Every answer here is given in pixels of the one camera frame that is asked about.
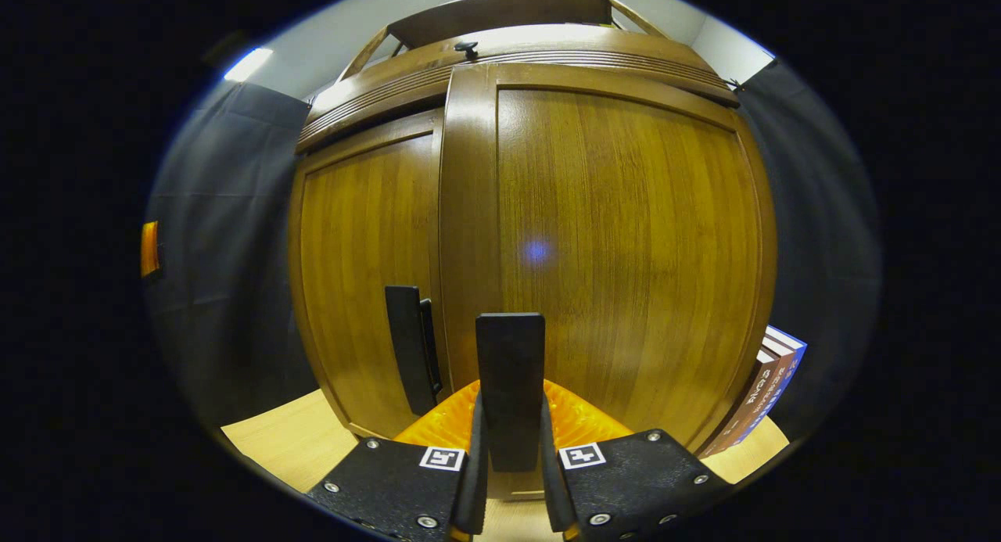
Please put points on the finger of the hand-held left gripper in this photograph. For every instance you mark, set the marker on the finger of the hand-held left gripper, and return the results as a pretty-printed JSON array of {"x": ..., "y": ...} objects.
[{"x": 148, "y": 249}]

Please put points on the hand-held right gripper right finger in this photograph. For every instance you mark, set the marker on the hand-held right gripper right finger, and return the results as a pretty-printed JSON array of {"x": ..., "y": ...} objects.
[{"x": 554, "y": 487}]

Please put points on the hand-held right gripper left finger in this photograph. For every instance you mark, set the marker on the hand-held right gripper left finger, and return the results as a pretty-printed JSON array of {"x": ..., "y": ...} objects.
[{"x": 473, "y": 479}]

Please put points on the wooden shoe cabinet door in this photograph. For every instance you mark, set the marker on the wooden shoe cabinet door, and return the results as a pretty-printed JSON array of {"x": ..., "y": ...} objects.
[
  {"x": 360, "y": 253},
  {"x": 626, "y": 253}
]

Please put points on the wooden cabinet drawer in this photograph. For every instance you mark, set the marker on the wooden cabinet drawer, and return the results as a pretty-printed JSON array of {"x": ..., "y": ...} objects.
[{"x": 547, "y": 37}]

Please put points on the black backdrop cloth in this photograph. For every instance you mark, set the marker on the black backdrop cloth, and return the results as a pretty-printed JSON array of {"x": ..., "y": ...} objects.
[{"x": 219, "y": 253}]

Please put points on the ceiling light strip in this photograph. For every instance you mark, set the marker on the ceiling light strip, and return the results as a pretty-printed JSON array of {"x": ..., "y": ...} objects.
[{"x": 249, "y": 65}]

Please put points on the maroon book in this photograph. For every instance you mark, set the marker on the maroon book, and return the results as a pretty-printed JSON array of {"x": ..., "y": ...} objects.
[{"x": 751, "y": 405}]

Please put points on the black drawer knob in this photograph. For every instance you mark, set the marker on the black drawer knob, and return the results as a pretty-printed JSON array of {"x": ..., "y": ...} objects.
[{"x": 467, "y": 49}]

